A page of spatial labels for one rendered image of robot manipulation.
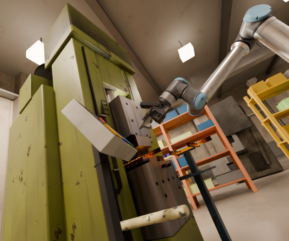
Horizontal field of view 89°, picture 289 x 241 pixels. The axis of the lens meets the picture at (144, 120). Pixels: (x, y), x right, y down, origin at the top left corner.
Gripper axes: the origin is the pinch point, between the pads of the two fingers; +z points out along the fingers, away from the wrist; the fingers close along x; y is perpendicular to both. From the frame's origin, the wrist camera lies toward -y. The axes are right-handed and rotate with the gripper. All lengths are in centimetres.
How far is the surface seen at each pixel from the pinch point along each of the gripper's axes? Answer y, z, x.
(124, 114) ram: -31.1, -3.7, 30.9
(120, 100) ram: -44, -11, 31
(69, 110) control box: -18.5, 16.2, -27.0
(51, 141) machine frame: -64, 53, 27
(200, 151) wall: 40, -226, 988
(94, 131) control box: -1.7, 14.9, -27.0
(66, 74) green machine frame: -100, 2, 20
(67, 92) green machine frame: -84, 14, 20
